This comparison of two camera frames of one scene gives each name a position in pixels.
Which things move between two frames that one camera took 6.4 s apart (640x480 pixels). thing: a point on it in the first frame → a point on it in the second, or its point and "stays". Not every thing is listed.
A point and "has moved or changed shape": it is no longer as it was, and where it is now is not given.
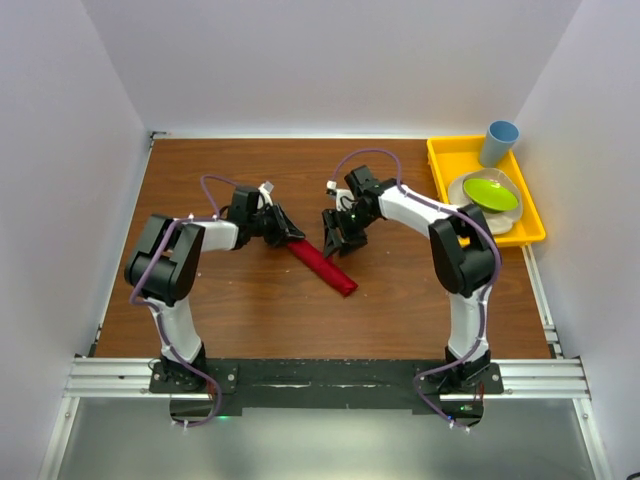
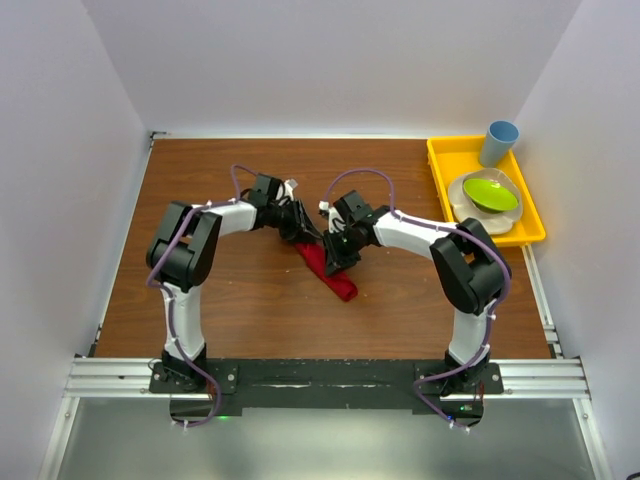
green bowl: x=490 y=194 stays
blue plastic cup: x=501 y=135 stays
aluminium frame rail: x=130 y=379 stays
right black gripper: x=349 y=242 → x=335 y=261
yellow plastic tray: x=450 y=156 stays
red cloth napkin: x=325 y=268 has moved or changed shape
